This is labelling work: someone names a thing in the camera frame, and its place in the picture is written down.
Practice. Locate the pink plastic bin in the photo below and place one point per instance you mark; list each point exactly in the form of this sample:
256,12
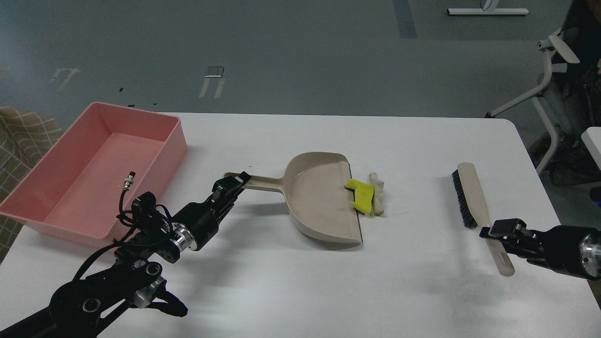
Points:
73,191

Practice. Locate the beige brush with black bristles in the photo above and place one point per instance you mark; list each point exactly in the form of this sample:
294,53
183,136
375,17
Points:
475,213

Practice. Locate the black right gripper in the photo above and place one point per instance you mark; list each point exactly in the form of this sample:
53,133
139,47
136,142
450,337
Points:
566,250

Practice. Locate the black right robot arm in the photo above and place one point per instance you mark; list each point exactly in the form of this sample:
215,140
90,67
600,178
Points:
596,253

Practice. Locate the yellow sponge piece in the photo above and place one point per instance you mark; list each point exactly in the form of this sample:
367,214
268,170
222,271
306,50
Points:
363,195

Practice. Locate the checkered beige cloth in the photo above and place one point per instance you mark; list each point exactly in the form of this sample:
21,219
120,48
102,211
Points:
25,137

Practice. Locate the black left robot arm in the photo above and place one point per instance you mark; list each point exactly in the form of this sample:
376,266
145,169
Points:
120,276

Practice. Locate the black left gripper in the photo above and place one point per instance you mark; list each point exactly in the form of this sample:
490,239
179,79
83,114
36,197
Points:
201,220

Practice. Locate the beige plastic dustpan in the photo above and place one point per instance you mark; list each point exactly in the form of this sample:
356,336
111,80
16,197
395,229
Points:
313,188

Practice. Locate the white office chair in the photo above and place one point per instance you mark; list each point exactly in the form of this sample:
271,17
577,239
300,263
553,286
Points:
567,99

